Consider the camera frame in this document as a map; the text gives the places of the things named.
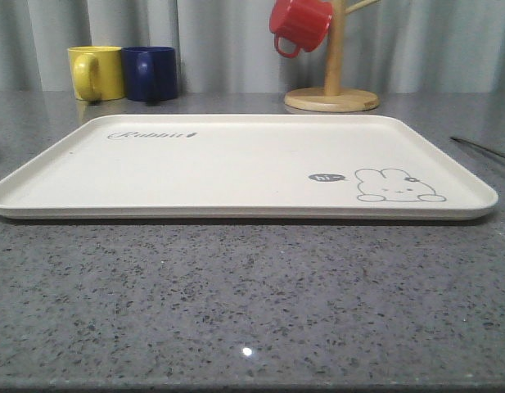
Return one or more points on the yellow mug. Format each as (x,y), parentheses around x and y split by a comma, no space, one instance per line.
(96,73)

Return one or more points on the red mug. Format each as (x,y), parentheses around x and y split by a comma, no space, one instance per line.
(299,25)

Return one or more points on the dark blue mug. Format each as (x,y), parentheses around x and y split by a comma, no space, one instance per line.
(150,73)

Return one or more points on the grey curtain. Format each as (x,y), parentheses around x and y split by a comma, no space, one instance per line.
(226,46)

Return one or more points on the cream rabbit serving tray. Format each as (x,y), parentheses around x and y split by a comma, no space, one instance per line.
(239,166)

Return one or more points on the silver metal chopstick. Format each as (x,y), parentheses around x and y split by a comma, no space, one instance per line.
(490,150)

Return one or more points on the wooden mug tree stand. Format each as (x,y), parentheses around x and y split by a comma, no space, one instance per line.
(332,97)

